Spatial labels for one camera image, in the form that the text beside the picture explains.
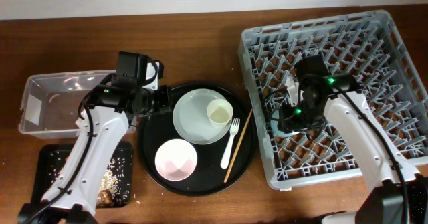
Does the food scraps and rice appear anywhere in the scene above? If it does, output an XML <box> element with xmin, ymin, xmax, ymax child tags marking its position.
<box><xmin>41</xmin><ymin>148</ymin><xmax>134</xmax><ymax>209</ymax></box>

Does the light blue cup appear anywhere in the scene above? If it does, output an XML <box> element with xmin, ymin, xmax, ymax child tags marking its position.
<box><xmin>270</xmin><ymin>110</ymin><xmax>299</xmax><ymax>138</ymax></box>

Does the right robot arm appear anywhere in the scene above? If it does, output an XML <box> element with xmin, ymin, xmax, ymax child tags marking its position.
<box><xmin>274</xmin><ymin>55</ymin><xmax>427</xmax><ymax>224</ymax></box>

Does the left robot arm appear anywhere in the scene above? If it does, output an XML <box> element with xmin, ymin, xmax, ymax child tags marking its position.
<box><xmin>17</xmin><ymin>51</ymin><xmax>173</xmax><ymax>223</ymax></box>

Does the grey dishwasher rack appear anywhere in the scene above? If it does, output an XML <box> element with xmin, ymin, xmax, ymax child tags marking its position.
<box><xmin>238</xmin><ymin>10</ymin><xmax>427</xmax><ymax>191</ymax></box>

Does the light grey plate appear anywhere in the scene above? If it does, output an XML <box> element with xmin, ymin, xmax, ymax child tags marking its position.
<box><xmin>173</xmin><ymin>88</ymin><xmax>231</xmax><ymax>145</ymax></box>

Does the white cup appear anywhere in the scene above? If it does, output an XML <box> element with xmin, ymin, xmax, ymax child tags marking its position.
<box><xmin>207</xmin><ymin>99</ymin><xmax>233</xmax><ymax>128</ymax></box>

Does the round black serving tray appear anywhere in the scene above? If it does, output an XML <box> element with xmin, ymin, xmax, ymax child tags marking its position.
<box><xmin>136</xmin><ymin>81</ymin><xmax>257</xmax><ymax>197</ymax></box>

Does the wooden chopstick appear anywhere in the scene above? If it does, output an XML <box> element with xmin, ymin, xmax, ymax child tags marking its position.
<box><xmin>223</xmin><ymin>109</ymin><xmax>253</xmax><ymax>183</ymax></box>

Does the white plastic fork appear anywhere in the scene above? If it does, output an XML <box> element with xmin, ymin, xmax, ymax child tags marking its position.
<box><xmin>220</xmin><ymin>118</ymin><xmax>240</xmax><ymax>169</ymax></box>

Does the clear plastic bin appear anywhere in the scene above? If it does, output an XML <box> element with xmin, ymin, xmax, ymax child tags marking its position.
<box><xmin>18</xmin><ymin>70</ymin><xmax>114</xmax><ymax>139</ymax></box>

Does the black rectangular tray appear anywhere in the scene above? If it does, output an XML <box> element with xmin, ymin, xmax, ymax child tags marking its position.
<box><xmin>31</xmin><ymin>141</ymin><xmax>134</xmax><ymax>208</ymax></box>

